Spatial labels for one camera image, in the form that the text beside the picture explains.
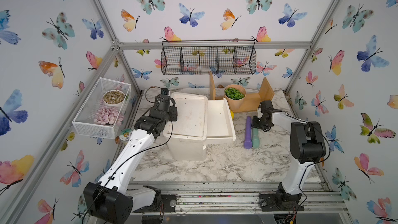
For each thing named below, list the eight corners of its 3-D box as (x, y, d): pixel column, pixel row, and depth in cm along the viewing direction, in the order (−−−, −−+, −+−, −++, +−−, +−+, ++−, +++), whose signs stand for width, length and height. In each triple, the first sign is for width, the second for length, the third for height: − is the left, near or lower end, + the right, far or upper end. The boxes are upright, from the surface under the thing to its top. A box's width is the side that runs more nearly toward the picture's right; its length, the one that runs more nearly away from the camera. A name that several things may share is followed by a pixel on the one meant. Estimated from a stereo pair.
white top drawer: (206, 159, 90) (206, 141, 72) (205, 121, 106) (205, 99, 88) (230, 159, 90) (236, 141, 72) (226, 121, 106) (230, 99, 88)
